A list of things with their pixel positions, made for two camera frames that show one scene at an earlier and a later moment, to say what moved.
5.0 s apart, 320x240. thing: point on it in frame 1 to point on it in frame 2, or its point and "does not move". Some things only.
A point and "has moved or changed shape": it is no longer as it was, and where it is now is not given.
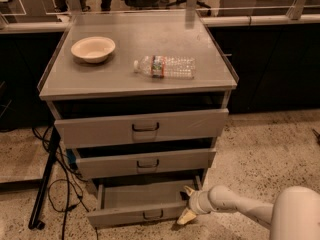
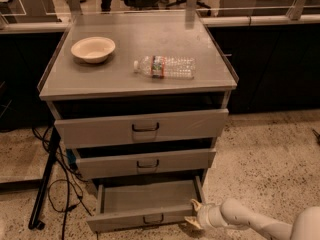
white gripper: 199,202 to 207,214
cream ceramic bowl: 93,49 does not move
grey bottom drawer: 142,201 has moved or changed shape
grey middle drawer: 102,162 does not move
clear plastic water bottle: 166,67 does not move
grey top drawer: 89,131 does not move
